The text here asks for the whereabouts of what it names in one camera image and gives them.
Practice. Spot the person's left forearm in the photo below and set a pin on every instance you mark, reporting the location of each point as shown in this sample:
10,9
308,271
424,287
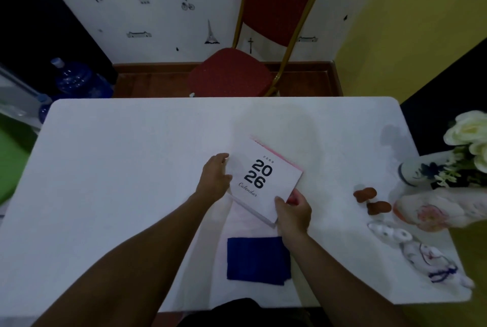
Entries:
129,266

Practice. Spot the blue water jug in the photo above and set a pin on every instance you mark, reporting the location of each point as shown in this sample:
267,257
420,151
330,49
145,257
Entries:
45,108
80,81

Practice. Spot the red chair with gold frame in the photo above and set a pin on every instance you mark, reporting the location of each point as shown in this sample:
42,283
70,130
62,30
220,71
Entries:
277,3

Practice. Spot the person's right hand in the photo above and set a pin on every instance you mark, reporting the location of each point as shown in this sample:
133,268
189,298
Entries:
295,216

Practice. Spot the white desk calendar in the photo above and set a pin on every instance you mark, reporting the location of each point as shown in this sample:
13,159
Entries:
262,178

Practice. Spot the small white rabbit figurine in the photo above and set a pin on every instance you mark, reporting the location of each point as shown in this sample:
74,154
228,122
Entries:
388,231

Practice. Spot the blue cloth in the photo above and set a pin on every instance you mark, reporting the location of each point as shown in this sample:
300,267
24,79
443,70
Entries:
258,260

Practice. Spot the white cat figurine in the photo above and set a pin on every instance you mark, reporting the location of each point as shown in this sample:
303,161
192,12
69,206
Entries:
437,210

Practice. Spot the person's left hand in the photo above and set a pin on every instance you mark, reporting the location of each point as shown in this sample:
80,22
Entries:
213,182

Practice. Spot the person's right forearm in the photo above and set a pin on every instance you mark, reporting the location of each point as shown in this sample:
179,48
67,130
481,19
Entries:
335,285

